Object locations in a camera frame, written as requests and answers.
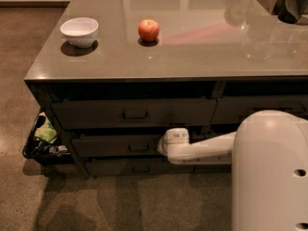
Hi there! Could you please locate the red apple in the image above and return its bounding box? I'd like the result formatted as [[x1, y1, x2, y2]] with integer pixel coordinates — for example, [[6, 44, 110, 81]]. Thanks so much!
[[138, 19, 160, 42]]

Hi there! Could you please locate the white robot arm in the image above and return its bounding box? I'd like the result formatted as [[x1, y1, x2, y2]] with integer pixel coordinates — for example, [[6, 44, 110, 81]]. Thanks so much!
[[158, 110, 308, 231]]

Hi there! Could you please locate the green snack bag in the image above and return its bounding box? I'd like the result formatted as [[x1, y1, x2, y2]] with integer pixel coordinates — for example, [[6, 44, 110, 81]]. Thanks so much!
[[35, 121, 58, 143]]

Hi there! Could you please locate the black kettle on counter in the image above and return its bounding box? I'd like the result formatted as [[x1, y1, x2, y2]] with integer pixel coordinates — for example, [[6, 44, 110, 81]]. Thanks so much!
[[256, 0, 308, 25]]

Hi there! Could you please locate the dark grey drawer cabinet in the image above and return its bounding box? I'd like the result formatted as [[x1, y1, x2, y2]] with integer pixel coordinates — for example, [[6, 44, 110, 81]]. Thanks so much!
[[25, 0, 308, 175]]

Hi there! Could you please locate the black bin with snacks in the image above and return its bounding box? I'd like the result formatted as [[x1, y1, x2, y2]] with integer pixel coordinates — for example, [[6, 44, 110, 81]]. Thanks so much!
[[22, 110, 74, 166]]

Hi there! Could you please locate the white ceramic bowl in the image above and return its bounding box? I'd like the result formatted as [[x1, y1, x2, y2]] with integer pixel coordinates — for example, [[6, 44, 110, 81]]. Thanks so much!
[[61, 17, 99, 48]]

